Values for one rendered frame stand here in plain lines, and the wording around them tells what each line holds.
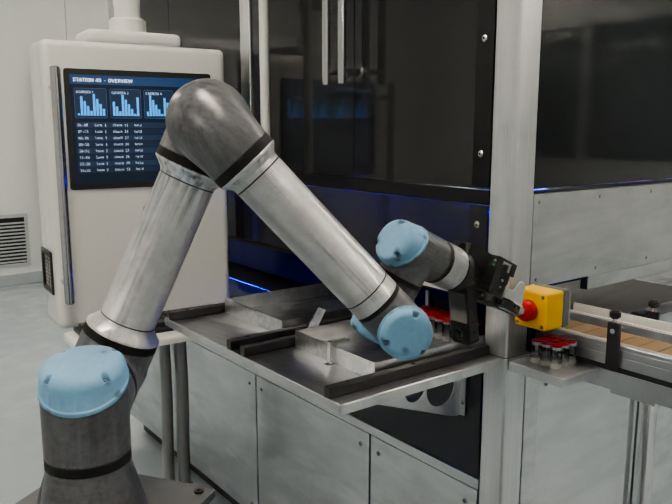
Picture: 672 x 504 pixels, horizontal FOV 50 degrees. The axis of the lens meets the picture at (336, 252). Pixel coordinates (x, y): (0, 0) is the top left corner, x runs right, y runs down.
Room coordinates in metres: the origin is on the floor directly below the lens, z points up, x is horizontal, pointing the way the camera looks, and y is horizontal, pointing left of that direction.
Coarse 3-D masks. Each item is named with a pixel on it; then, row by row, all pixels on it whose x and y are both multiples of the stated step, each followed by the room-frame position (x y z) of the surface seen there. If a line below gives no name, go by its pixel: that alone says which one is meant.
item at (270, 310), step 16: (288, 288) 1.84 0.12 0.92; (304, 288) 1.87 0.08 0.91; (320, 288) 1.90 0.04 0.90; (240, 304) 1.66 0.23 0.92; (256, 304) 1.77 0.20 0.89; (272, 304) 1.80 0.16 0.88; (288, 304) 1.80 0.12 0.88; (304, 304) 1.80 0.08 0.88; (320, 304) 1.80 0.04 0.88; (336, 304) 1.80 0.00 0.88; (256, 320) 1.61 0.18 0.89; (272, 320) 1.55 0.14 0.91; (288, 320) 1.53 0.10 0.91; (304, 320) 1.55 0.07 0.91
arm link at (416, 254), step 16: (400, 224) 1.09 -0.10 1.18; (384, 240) 1.10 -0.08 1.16; (400, 240) 1.08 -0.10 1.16; (416, 240) 1.08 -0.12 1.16; (432, 240) 1.11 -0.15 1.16; (384, 256) 1.09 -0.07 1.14; (400, 256) 1.07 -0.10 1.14; (416, 256) 1.08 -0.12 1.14; (432, 256) 1.10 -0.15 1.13; (448, 256) 1.12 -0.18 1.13; (400, 272) 1.09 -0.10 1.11; (416, 272) 1.09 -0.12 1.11; (432, 272) 1.11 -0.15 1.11; (448, 272) 1.12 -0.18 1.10
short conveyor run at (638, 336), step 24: (576, 312) 1.39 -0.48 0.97; (600, 312) 1.41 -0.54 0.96; (648, 312) 1.37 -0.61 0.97; (576, 336) 1.35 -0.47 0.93; (600, 336) 1.35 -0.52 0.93; (624, 336) 1.35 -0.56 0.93; (648, 336) 1.26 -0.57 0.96; (576, 360) 1.35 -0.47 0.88; (600, 360) 1.31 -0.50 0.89; (624, 360) 1.27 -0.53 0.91; (648, 360) 1.23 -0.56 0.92; (600, 384) 1.31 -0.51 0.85; (624, 384) 1.27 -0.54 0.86; (648, 384) 1.23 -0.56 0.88
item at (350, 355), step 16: (304, 336) 1.42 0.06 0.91; (320, 336) 1.48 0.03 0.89; (336, 336) 1.50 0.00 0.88; (352, 336) 1.51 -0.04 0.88; (480, 336) 1.40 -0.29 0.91; (320, 352) 1.37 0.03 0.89; (336, 352) 1.33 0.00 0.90; (352, 352) 1.40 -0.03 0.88; (368, 352) 1.40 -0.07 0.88; (384, 352) 1.40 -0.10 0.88; (432, 352) 1.32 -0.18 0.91; (448, 352) 1.35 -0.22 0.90; (352, 368) 1.29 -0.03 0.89; (368, 368) 1.25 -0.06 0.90; (384, 368) 1.25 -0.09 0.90
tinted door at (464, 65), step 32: (384, 0) 1.67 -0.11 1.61; (416, 0) 1.59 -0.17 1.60; (448, 0) 1.51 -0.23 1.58; (384, 32) 1.67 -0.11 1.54; (416, 32) 1.58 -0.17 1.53; (448, 32) 1.51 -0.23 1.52; (384, 64) 1.67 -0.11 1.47; (416, 64) 1.58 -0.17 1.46; (448, 64) 1.51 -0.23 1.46; (384, 96) 1.66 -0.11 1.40; (416, 96) 1.58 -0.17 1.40; (448, 96) 1.51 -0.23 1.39; (384, 128) 1.66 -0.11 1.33; (416, 128) 1.58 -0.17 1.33; (448, 128) 1.50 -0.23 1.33; (384, 160) 1.66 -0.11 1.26; (416, 160) 1.58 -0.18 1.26; (448, 160) 1.50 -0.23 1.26
